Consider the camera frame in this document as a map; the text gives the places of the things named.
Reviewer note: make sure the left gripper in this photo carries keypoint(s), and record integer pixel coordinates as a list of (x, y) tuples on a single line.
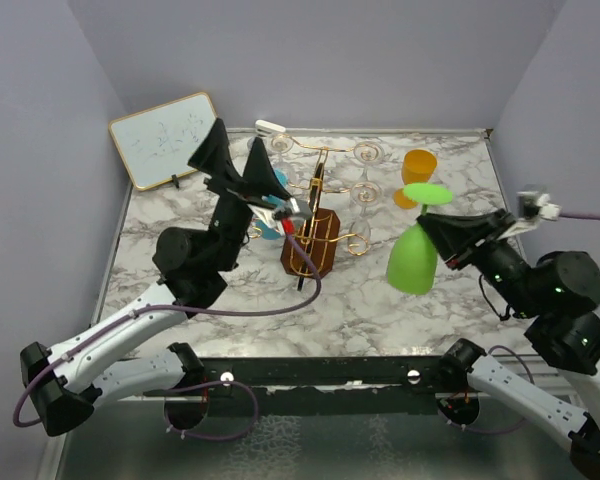
[(215, 159)]

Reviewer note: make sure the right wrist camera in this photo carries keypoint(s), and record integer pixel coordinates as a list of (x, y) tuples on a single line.
[(534, 207)]

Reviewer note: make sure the orange plastic goblet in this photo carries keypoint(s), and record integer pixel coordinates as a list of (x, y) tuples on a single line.
[(418, 167)]

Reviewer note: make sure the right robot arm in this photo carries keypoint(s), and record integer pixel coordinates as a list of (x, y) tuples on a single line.
[(559, 295)]

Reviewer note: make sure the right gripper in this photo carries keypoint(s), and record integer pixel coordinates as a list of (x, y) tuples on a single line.
[(454, 232)]

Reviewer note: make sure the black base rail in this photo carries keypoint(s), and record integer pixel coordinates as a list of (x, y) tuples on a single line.
[(324, 386)]

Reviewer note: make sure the white eraser block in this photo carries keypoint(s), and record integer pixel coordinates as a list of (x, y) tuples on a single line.
[(265, 128)]

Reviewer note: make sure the small whiteboard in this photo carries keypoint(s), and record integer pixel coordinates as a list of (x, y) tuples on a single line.
[(155, 145)]

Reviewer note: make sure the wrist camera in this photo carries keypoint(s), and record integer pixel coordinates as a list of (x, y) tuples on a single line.
[(534, 207), (282, 217)]

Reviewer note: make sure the gold wire wine glass rack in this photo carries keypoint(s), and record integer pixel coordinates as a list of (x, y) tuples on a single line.
[(319, 236)]

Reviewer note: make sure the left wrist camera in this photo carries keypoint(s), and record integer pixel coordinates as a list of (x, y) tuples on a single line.
[(282, 217)]

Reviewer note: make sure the clear wine glass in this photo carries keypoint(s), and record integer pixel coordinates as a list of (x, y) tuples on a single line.
[(365, 194), (278, 145), (368, 154)]

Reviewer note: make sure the green plastic goblet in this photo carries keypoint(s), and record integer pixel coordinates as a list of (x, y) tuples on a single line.
[(413, 259)]

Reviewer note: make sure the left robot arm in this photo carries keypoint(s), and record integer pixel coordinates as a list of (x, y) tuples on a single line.
[(67, 381)]

